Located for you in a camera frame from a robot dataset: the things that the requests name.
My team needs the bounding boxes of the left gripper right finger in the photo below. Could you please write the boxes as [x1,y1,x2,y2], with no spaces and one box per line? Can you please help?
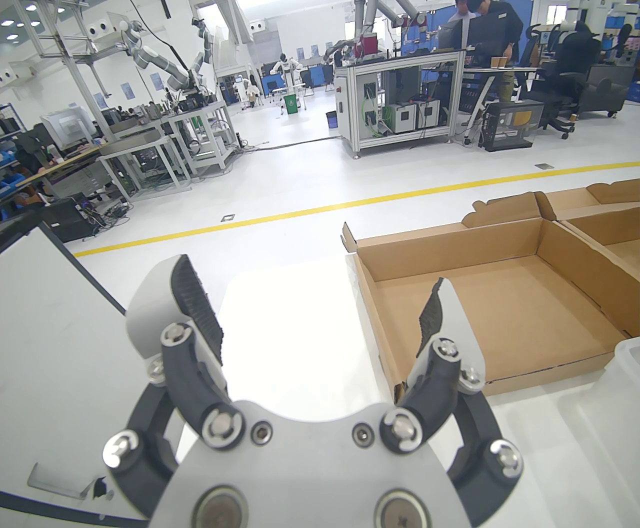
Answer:
[379,277,526,528]

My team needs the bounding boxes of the grey computer monitor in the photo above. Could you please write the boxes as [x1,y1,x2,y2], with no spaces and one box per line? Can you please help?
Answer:
[39,105,99,151]

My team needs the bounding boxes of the deep clear plastic tray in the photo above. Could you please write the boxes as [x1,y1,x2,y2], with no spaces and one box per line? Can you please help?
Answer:
[500,336,640,528]

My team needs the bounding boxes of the white frame table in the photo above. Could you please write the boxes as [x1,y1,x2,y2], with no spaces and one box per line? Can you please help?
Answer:
[95,131,194,202]

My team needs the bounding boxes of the person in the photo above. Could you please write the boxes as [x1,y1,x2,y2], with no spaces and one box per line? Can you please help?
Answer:
[446,0,481,25]
[469,0,526,103]

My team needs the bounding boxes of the shallow cardboard box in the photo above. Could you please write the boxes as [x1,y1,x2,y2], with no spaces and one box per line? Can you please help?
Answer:
[536,179,640,321]
[341,192,633,406]

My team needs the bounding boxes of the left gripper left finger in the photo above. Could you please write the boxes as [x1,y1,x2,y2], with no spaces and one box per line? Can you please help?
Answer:
[102,254,247,521]

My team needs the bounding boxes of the black office chair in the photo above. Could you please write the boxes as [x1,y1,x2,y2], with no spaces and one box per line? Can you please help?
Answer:
[527,24,604,142]

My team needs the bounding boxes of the aluminium frame equipment cabinet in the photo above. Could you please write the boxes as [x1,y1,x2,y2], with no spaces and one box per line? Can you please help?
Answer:
[333,49,469,160]

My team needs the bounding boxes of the grey robot arms on frame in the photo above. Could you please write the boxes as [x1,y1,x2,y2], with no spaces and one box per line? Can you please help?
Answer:
[119,17,217,103]

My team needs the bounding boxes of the white partition panel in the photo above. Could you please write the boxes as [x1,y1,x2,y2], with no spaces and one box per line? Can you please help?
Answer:
[0,220,187,528]

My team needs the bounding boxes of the black computer tower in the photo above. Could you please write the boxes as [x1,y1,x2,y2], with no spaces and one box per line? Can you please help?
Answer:
[39,197,99,244]

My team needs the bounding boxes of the black computer case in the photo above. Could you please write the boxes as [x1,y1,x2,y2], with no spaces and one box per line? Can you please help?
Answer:
[478,98,545,152]

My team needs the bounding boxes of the grey armchair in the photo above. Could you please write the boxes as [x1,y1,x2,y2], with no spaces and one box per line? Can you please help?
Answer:
[581,64,637,119]

